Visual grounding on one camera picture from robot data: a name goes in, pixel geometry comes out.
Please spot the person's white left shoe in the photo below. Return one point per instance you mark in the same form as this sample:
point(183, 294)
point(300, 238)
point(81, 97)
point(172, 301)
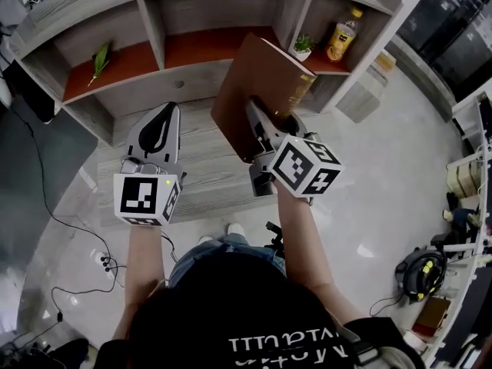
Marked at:
point(206, 240)

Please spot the small green potted plant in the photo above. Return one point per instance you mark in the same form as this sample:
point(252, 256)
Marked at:
point(303, 48)

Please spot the brown box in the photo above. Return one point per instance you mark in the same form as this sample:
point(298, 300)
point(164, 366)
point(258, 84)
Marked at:
point(432, 315)

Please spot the green artificial leaf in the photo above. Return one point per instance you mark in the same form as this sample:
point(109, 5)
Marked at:
point(100, 62)

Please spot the white power strip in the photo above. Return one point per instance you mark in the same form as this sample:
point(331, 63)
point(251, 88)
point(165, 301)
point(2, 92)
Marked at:
point(104, 264)

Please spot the white paper scrap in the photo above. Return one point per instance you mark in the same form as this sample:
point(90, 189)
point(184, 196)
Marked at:
point(366, 251)

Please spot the yellow-topped cardboard box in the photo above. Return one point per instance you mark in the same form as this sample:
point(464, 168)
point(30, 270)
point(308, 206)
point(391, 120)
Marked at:
point(384, 62)

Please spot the dark grey floor mat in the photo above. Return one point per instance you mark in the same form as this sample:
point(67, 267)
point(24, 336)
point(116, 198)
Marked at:
point(38, 187)

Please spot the person's right forearm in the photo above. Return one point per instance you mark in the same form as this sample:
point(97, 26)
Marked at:
point(300, 244)

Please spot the grey wooden shelf desk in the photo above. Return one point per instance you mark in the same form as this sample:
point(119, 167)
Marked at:
point(207, 185)

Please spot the grey cardboard box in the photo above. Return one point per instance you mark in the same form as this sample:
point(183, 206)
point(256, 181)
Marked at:
point(361, 96)

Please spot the black bracket stand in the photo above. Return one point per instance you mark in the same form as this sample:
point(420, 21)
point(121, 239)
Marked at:
point(276, 240)

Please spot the person's left forearm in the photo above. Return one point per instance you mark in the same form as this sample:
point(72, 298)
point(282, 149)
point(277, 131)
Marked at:
point(144, 263)

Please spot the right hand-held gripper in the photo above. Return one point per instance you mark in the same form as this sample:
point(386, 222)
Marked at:
point(294, 165)

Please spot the yellow drink bottle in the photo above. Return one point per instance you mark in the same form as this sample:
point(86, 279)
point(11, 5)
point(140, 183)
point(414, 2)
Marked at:
point(342, 38)

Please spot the black glass cabinet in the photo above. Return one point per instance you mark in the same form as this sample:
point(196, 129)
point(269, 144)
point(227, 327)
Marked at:
point(446, 29)

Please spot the person's white shoe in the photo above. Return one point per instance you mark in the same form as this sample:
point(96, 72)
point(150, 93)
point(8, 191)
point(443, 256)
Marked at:
point(206, 240)
point(236, 230)

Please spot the person's black printed t-shirt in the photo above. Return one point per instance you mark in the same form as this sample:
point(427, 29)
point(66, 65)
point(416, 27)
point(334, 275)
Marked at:
point(230, 321)

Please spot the person's white right shoe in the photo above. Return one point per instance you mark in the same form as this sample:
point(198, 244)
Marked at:
point(236, 230)

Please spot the black and yellow device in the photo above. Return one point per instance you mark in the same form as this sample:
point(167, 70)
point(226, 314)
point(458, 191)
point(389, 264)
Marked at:
point(423, 275)

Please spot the brown book with gold spine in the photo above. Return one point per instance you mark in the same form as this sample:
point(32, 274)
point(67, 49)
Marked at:
point(246, 71)

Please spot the person's blue jeans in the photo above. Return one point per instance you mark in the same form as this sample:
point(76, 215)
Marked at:
point(215, 260)

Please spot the white metal rack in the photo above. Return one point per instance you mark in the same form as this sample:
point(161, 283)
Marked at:
point(455, 313)

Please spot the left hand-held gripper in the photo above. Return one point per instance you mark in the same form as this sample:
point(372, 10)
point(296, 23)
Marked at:
point(138, 198)

